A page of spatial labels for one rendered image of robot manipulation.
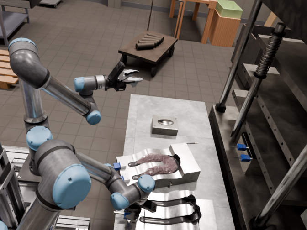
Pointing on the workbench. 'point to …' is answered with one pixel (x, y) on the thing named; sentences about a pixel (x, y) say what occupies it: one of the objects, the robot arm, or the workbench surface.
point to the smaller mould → (164, 125)
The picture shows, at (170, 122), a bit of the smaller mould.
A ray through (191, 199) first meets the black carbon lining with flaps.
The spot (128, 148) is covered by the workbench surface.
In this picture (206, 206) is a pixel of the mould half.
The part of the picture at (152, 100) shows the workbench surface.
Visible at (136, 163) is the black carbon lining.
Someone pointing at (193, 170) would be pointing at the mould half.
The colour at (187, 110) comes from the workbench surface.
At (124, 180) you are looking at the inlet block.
